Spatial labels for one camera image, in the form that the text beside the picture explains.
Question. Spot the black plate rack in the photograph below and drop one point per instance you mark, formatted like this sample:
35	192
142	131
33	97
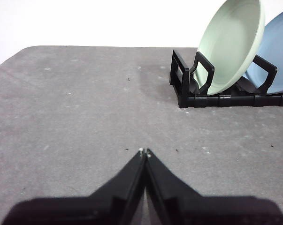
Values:
202	102

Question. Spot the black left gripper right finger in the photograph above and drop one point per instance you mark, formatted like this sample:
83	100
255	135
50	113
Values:
202	211

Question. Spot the blue plate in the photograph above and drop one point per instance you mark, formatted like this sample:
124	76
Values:
277	47

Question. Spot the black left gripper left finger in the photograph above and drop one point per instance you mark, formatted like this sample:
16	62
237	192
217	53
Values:
85	211

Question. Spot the green plate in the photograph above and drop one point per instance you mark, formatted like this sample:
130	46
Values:
225	47

